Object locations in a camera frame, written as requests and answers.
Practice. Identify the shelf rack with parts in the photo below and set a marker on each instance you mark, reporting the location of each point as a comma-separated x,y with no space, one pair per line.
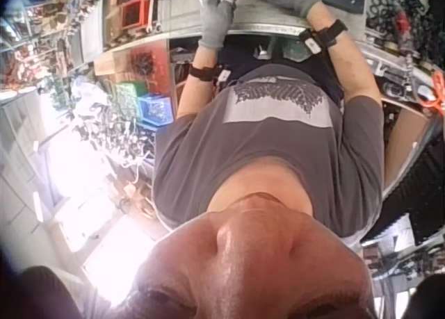
38,37

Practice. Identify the person's legs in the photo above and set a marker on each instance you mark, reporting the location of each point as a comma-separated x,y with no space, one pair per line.
328,86

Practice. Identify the blue plastic crate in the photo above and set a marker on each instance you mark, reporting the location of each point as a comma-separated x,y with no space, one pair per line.
156,108

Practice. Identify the silver wrench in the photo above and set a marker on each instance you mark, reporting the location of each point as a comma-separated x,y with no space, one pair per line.
150,20

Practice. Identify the black ribbed mat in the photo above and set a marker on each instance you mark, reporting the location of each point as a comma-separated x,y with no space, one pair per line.
417,190

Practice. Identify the heap of black rubber rings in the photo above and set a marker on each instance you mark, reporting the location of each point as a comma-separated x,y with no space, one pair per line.
389,6

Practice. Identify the black wrist band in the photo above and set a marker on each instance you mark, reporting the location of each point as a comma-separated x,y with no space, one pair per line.
201,72
327,34

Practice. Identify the red box with black parts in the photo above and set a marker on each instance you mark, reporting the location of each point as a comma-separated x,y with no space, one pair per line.
147,63

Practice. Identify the white plastic bag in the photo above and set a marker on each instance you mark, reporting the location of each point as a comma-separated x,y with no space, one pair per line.
88,95

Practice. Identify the red plastic crate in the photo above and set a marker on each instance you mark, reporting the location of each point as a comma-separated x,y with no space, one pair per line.
133,15

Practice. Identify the person's left hand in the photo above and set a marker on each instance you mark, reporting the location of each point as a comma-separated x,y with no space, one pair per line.
215,23

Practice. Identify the grey metal workbench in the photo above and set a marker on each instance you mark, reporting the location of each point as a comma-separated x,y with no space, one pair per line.
264,25

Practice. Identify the green plastic crate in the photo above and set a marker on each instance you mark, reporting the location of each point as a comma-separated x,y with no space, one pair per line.
126,98

